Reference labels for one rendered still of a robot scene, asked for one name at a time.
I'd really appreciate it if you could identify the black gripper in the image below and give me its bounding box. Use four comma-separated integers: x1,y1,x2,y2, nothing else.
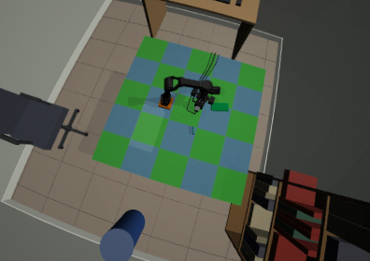
191,88,215,105

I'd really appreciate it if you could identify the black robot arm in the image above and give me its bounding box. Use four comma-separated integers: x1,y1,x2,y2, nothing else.
161,76,221,106

